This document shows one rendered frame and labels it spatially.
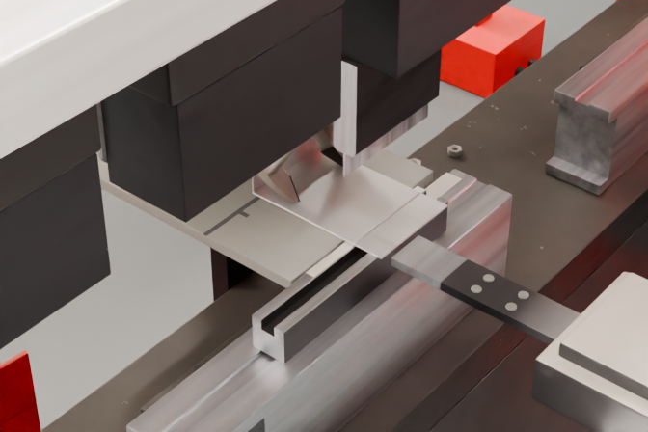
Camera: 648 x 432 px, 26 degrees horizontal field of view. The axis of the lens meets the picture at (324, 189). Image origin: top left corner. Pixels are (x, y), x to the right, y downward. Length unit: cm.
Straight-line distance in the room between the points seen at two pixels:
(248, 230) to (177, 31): 68
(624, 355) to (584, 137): 44
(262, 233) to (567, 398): 28
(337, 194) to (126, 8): 73
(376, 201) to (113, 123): 35
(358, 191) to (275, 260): 11
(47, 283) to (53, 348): 176
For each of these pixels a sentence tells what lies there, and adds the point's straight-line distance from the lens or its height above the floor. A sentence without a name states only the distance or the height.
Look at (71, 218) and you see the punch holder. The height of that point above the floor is 123.
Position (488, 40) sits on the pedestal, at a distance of 309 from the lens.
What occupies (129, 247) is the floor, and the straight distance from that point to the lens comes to 269.
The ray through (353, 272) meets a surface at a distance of 104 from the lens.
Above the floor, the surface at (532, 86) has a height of 88.
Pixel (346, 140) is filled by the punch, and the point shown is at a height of 111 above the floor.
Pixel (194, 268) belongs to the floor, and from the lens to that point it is 262.
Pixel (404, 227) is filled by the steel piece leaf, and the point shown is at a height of 100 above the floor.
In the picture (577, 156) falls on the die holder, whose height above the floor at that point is 90.
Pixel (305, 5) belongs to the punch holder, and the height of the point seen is 127.
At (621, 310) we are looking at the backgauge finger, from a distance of 98.
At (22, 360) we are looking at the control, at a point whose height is 84.
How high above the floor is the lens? 166
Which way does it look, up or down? 36 degrees down
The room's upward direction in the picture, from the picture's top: straight up
